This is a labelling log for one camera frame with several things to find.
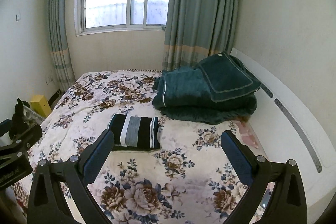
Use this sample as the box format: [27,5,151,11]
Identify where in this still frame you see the right teal curtain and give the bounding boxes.
[162,0,239,71]

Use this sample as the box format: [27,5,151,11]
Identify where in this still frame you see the dark teal folded blanket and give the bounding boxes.
[152,52,261,124]

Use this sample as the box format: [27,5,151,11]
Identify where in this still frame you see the left teal curtain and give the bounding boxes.
[47,0,75,92]

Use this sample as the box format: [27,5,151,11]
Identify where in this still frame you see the floral bed sheet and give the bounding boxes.
[12,70,276,224]

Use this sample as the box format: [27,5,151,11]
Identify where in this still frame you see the yellow box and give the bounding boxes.
[30,94,52,118]

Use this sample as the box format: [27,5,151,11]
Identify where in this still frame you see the wall light switch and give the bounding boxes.
[15,14,21,21]

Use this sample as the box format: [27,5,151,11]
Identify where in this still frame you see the teal curtain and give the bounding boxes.
[162,0,239,71]
[47,0,75,92]

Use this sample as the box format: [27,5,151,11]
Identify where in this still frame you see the striped knit sweater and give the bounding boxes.
[107,114,161,148]

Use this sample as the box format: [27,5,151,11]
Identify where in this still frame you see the white bed headboard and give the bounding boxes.
[232,49,335,207]

